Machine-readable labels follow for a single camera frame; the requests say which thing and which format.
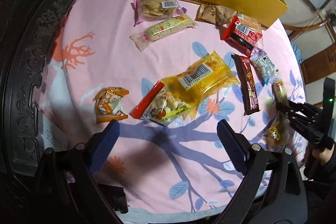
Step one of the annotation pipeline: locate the brown chocolate wafer bar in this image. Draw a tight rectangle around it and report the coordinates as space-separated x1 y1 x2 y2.
231 54 260 115

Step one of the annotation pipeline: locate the dark carved wooden furniture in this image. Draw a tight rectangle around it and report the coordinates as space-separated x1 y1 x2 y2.
1 0 74 223

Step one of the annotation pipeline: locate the yellow transparent cake packet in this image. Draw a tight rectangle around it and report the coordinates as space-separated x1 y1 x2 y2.
161 51 240 119

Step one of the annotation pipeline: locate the pink cracker packet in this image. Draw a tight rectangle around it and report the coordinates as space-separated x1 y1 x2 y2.
131 0 186 26

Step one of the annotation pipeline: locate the white blue snack packet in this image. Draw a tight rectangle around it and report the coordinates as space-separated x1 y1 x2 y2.
249 47 276 85

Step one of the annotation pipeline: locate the red white candy bag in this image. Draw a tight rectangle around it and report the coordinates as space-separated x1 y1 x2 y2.
130 81 191 126

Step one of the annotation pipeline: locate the lime green snack bar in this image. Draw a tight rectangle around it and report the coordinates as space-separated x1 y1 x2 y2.
265 69 289 121

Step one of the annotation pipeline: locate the person's right hand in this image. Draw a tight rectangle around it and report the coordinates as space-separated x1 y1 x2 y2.
301 143 335 164

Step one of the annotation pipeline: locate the blue cloth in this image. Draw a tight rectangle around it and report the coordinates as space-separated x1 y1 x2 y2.
290 42 305 64

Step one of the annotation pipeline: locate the clear sesame bar packet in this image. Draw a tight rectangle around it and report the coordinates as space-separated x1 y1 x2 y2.
130 14 198 52

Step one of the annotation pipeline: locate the pork floss bun packet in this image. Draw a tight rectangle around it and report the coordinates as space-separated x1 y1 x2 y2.
262 112 289 152

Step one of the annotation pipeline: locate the wooden chair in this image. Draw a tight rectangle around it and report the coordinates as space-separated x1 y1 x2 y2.
284 12 335 84

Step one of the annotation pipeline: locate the red snack packet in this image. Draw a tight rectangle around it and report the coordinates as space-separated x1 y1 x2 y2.
220 15 263 57

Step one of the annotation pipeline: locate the brown paper snack packet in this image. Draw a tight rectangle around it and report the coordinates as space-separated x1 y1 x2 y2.
195 4 238 26

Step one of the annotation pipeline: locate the pink patterned tablecloth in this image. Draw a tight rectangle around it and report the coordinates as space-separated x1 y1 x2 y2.
34 0 308 214

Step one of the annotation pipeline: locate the orange candy packet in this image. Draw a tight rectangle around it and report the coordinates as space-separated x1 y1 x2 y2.
94 87 129 124

